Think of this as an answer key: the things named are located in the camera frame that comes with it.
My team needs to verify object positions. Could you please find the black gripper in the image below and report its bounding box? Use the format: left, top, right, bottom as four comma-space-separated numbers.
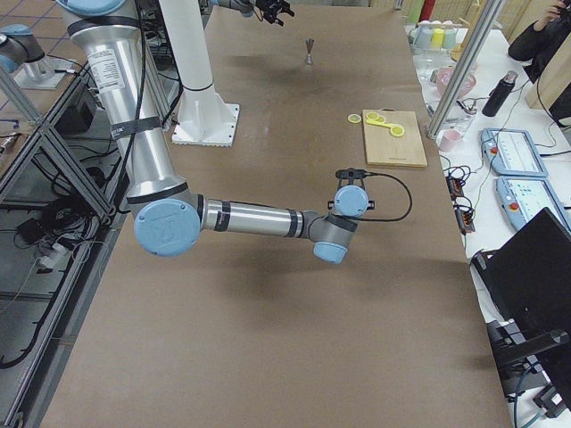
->
256, 0, 294, 27

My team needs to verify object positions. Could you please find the steel jigger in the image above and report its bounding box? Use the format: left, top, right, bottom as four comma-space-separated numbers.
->
304, 38, 315, 65

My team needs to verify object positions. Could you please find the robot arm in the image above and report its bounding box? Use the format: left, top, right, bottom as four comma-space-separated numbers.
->
210, 0, 295, 27
61, 1, 372, 264

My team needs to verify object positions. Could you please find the pink plastic cup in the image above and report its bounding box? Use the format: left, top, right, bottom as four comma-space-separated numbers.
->
439, 129, 463, 152

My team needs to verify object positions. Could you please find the lemon slice off board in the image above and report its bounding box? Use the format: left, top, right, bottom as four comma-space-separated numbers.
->
347, 113, 362, 124

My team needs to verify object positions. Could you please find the lemon slice on knife blade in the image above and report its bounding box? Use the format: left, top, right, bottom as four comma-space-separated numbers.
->
390, 127, 405, 137

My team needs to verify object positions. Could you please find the wooden cutting board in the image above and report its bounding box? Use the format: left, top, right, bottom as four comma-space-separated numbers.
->
362, 110, 427, 168

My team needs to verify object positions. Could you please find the pink bowl of ice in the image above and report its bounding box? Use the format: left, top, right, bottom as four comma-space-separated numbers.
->
434, 66, 477, 98

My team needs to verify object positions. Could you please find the black water bottle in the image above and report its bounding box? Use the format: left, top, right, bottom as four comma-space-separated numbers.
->
482, 70, 518, 118

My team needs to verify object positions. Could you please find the person in black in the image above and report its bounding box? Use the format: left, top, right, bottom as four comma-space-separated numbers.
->
508, 1, 570, 83

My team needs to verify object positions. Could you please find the teach pendant far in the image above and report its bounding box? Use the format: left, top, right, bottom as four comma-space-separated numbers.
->
480, 128, 549, 177

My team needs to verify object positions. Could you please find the teach pendant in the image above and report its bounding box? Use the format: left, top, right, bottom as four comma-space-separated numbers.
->
480, 128, 549, 177
495, 176, 570, 231

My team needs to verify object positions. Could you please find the teach pendant near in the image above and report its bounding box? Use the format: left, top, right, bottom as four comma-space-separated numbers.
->
495, 176, 570, 231

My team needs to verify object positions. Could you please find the black monitor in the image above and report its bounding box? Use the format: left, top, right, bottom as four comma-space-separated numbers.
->
471, 208, 570, 333

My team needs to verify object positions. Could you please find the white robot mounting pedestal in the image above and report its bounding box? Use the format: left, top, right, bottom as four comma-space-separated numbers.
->
160, 0, 240, 147

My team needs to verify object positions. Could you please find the aluminium frame post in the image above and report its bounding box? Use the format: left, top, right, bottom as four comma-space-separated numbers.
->
426, 0, 505, 140

